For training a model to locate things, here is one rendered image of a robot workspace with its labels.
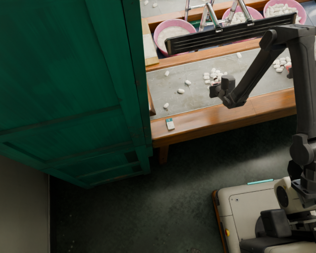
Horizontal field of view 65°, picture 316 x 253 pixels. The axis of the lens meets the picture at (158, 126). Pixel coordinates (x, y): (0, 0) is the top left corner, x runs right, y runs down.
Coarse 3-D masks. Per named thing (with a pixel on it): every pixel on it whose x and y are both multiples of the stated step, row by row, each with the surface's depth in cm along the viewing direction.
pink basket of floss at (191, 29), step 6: (162, 24) 157; (168, 24) 159; (180, 24) 159; (186, 24) 157; (156, 30) 155; (162, 30) 160; (192, 30) 156; (156, 36) 157; (156, 42) 156; (180, 54) 149
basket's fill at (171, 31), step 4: (168, 28) 160; (172, 28) 160; (176, 28) 159; (180, 28) 160; (164, 32) 158; (168, 32) 158; (172, 32) 158; (176, 32) 159; (180, 32) 158; (184, 32) 158; (188, 32) 158; (160, 36) 158; (164, 36) 157; (168, 36) 157; (172, 36) 156; (160, 40) 157; (164, 40) 156; (160, 44) 156; (164, 44) 156; (164, 48) 154
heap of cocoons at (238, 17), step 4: (240, 12) 162; (236, 16) 161; (240, 16) 163; (232, 20) 160; (236, 20) 162; (240, 20) 162; (244, 20) 161; (252, 20) 160; (224, 24) 160; (232, 24) 159
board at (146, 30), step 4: (144, 20) 156; (144, 24) 155; (144, 28) 154; (148, 28) 154; (144, 32) 153; (148, 32) 153; (152, 40) 151; (156, 56) 147; (148, 60) 146; (152, 60) 146; (156, 60) 146; (148, 64) 145; (152, 64) 146
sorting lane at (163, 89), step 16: (192, 64) 149; (208, 64) 149; (224, 64) 149; (240, 64) 149; (272, 64) 149; (160, 80) 145; (176, 80) 145; (192, 80) 145; (272, 80) 145; (288, 80) 145; (160, 96) 142; (176, 96) 142; (192, 96) 142; (208, 96) 142; (160, 112) 138; (176, 112) 138
